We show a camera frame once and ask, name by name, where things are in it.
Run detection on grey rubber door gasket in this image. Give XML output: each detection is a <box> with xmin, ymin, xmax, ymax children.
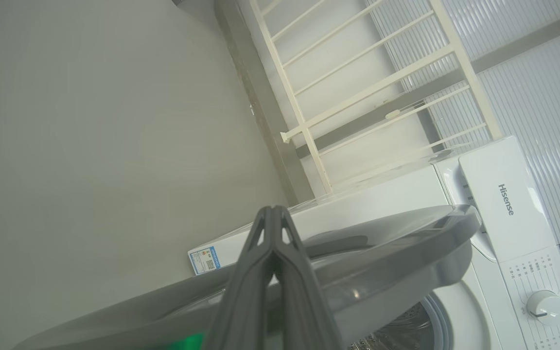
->
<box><xmin>419</xmin><ymin>292</ymin><xmax>455</xmax><ymax>350</ymax></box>

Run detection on blue energy label sticker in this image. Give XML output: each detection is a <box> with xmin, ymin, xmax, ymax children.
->
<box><xmin>189</xmin><ymin>245</ymin><xmax>221</xmax><ymax>276</ymax></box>

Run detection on black rimmed glass washer door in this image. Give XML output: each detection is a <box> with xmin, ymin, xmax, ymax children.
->
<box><xmin>13</xmin><ymin>204</ymin><xmax>483</xmax><ymax>350</ymax></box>

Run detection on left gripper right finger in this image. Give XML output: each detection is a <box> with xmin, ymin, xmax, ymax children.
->
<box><xmin>273</xmin><ymin>205</ymin><xmax>345</xmax><ymax>350</ymax></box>

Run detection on white washer dial knob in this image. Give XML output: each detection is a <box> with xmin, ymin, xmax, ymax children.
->
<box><xmin>526</xmin><ymin>290</ymin><xmax>560</xmax><ymax>326</ymax></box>

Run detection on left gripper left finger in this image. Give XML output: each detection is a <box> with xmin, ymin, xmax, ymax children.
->
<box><xmin>202</xmin><ymin>205</ymin><xmax>277</xmax><ymax>350</ymax></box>

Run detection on cream metal rack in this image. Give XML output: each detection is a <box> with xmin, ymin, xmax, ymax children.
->
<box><xmin>248</xmin><ymin>0</ymin><xmax>504</xmax><ymax>195</ymax></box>

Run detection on white detergent drawer with logo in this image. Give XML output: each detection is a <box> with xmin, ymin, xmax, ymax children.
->
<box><xmin>458</xmin><ymin>140</ymin><xmax>559</xmax><ymax>263</ymax></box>

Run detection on stainless steel washer drum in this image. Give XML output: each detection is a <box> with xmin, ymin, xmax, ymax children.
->
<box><xmin>348</xmin><ymin>302</ymin><xmax>448</xmax><ymax>350</ymax></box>

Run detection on white front-load washing machine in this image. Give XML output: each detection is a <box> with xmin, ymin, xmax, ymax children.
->
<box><xmin>188</xmin><ymin>135</ymin><xmax>560</xmax><ymax>350</ymax></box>

